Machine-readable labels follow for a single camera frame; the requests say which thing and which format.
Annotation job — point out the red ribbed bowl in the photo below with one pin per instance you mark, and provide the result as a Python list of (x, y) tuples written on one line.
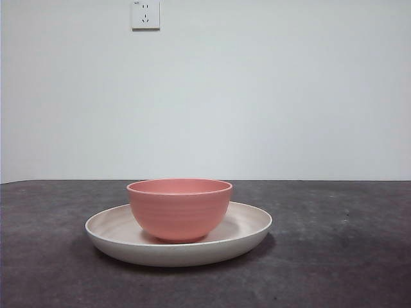
[(176, 211)]

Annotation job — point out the white round plate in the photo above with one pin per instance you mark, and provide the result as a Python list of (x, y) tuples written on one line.
[(176, 255)]

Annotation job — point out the white wall socket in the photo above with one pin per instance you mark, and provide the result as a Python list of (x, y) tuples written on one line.
[(145, 16)]

